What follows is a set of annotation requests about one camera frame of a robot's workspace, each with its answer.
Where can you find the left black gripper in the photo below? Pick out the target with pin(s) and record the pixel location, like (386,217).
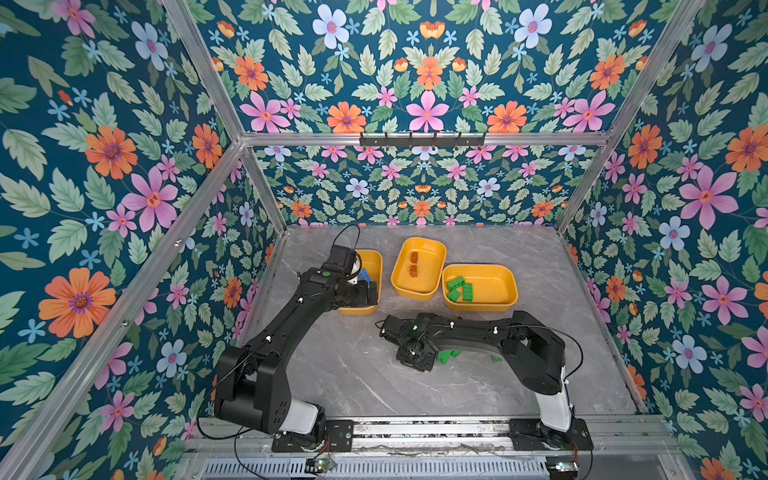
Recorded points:
(364,297)

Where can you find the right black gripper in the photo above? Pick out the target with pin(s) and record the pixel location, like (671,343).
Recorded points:
(422,366)

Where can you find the blue lego brick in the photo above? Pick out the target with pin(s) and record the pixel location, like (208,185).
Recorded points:
(364,276)

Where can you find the green long lego brick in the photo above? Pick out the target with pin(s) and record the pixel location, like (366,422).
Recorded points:
(467,292)

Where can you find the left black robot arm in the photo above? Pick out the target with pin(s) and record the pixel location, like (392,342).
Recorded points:
(252,389)

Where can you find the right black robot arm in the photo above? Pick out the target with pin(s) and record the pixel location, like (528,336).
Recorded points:
(534,352)

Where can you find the green lego small brick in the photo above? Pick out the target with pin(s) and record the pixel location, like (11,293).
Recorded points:
(444,356)

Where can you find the left yellow plastic bin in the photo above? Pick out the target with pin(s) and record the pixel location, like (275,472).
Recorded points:
(372,274)

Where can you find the yellow plastic bin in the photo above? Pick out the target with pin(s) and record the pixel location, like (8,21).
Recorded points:
(495,287)
(431,260)
(372,274)

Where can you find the middle yellow plastic bin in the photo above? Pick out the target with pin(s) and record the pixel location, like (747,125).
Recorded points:
(431,260)

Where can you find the right yellow plastic bin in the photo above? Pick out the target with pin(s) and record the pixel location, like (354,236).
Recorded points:
(495,287)

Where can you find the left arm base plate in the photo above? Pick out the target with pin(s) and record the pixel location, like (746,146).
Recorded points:
(318,436)

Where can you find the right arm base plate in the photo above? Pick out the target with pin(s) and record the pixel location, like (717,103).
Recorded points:
(549,433)

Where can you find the black bracket on back rail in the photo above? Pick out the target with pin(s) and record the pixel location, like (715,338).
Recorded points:
(408,140)

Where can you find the aluminium front rail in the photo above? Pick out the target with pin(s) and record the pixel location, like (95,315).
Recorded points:
(445,447)

